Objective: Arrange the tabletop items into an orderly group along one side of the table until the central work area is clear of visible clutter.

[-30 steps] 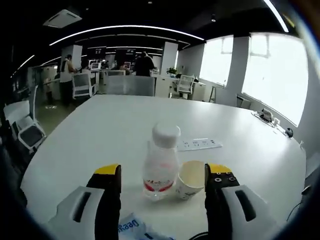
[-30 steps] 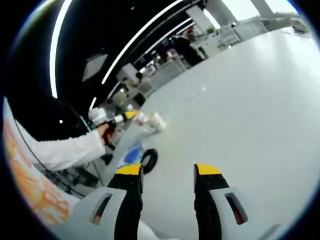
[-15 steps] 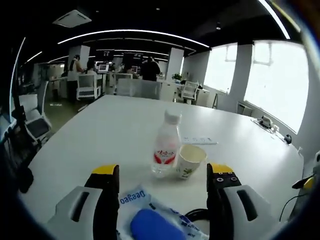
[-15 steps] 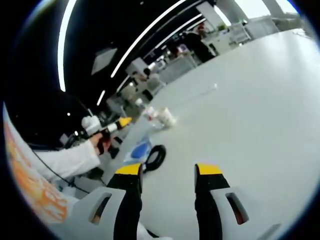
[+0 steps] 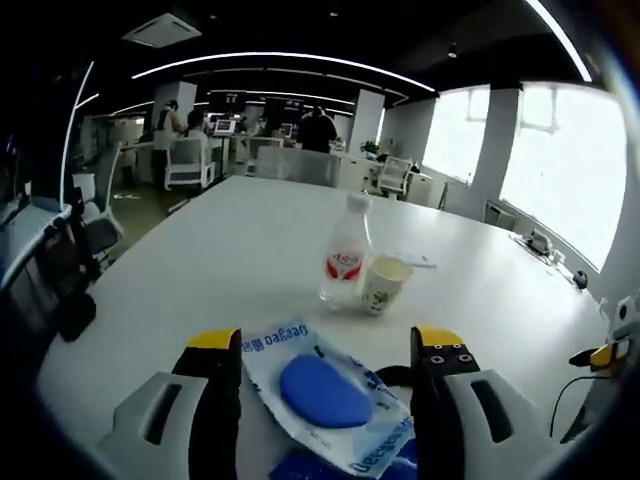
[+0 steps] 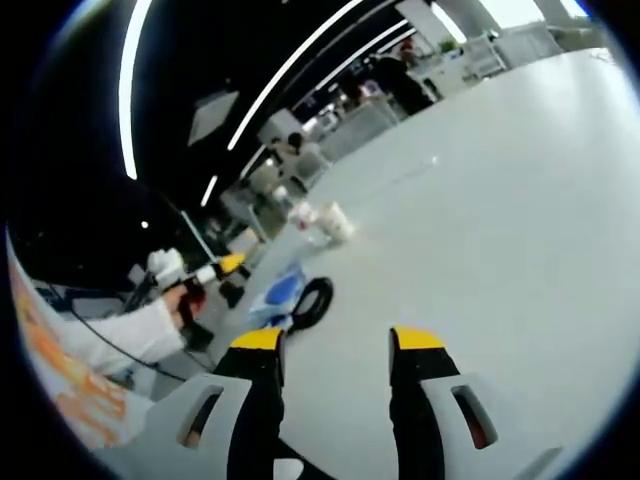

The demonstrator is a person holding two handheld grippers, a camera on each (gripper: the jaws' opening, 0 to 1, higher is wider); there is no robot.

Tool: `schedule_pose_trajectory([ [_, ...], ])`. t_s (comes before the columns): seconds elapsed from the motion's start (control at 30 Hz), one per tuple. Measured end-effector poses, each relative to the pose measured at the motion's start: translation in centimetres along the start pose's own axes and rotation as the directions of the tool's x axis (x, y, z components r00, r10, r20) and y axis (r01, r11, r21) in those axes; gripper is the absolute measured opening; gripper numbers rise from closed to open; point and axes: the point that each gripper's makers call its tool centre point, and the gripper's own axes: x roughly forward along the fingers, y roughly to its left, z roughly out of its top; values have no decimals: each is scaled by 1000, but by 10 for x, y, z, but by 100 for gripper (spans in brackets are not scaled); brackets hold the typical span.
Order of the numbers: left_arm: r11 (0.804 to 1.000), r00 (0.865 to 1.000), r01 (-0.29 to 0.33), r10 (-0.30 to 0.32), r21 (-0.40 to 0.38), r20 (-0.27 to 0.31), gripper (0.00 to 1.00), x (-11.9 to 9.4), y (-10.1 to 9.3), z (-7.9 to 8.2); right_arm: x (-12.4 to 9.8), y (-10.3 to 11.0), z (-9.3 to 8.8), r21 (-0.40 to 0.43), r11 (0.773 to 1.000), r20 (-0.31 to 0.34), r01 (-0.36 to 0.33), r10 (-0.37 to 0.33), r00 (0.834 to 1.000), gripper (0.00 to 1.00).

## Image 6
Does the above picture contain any person's orange printed clothing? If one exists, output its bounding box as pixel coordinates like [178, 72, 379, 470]
[8, 249, 151, 454]

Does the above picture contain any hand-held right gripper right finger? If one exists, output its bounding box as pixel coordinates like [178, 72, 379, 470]
[388, 324, 501, 480]

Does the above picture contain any clear plastic water bottle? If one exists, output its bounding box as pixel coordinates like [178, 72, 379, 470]
[287, 199, 332, 249]

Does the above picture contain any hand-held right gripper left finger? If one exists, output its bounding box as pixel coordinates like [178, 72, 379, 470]
[149, 328, 287, 480]

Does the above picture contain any white round table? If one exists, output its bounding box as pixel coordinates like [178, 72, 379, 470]
[209, 47, 632, 480]

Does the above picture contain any person's left hand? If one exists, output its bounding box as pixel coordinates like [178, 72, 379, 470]
[162, 284, 207, 331]

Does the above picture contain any wet wipes pack blue lid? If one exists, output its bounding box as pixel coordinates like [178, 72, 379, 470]
[248, 264, 307, 327]

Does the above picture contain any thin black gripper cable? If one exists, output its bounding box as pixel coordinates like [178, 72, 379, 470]
[29, 279, 201, 381]

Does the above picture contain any white paper cup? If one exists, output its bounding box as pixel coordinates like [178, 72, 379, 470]
[318, 200, 357, 242]

